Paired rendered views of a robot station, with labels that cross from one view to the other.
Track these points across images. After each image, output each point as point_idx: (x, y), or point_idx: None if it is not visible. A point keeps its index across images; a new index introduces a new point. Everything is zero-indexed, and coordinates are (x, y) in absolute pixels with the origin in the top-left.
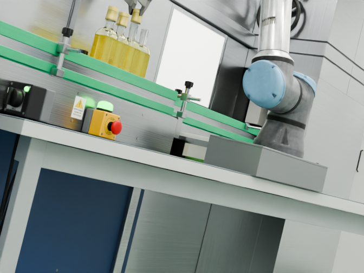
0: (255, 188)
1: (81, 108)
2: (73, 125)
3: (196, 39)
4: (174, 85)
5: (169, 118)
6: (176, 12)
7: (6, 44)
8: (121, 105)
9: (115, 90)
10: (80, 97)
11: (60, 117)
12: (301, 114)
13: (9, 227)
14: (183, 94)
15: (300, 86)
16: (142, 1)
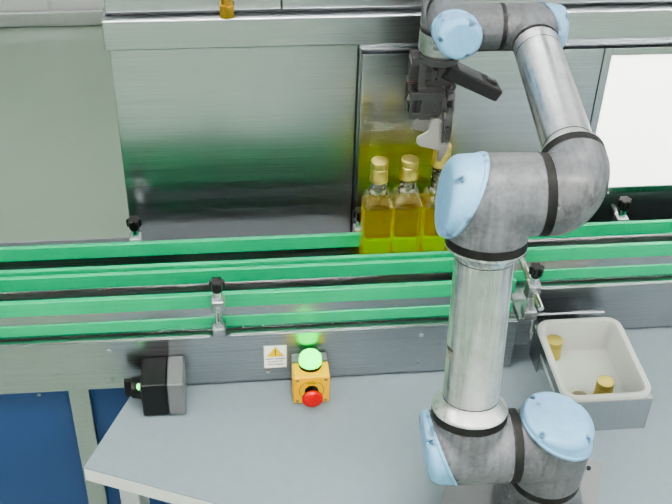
0: None
1: (280, 356)
2: (274, 374)
3: None
4: (644, 171)
5: None
6: (621, 59)
7: (127, 318)
8: (365, 335)
9: (354, 315)
10: (273, 346)
11: (246, 372)
12: (541, 488)
13: None
14: (526, 284)
15: (517, 459)
16: (430, 144)
